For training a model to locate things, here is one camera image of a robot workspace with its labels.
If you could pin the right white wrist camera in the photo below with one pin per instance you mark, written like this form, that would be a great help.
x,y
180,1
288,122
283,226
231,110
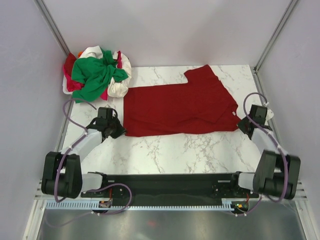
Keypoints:
x,y
269,114

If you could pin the right aluminium frame post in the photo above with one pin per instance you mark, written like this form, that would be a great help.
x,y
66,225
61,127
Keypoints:
x,y
276,33

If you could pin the left aluminium frame post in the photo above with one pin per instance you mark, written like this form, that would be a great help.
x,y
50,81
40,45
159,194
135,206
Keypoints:
x,y
52,25

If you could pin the dark red t shirt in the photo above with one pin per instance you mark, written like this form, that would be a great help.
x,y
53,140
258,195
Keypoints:
x,y
200,106

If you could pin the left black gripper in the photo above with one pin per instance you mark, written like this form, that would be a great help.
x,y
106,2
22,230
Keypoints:
x,y
120,130

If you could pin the green t shirt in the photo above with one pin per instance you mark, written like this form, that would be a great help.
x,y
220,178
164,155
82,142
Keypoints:
x,y
95,74

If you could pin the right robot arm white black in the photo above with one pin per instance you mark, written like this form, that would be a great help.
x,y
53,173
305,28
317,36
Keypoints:
x,y
278,171

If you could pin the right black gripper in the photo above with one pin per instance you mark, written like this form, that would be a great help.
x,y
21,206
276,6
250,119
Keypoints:
x,y
241,125

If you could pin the cream white t shirt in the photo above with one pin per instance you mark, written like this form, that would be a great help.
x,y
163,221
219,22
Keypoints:
x,y
115,90

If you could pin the pink magenta t shirt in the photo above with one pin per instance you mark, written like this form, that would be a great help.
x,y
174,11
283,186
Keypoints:
x,y
69,85

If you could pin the aluminium frame post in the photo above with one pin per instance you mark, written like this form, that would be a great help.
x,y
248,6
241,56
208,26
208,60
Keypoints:
x,y
276,33
52,25

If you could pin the white slotted cable duct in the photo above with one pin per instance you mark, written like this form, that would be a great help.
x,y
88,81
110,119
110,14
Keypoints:
x,y
99,205

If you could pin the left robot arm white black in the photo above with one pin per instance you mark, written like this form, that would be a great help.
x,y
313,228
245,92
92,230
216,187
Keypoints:
x,y
62,174

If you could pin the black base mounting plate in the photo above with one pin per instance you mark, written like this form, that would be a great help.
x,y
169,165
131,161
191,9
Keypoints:
x,y
171,189

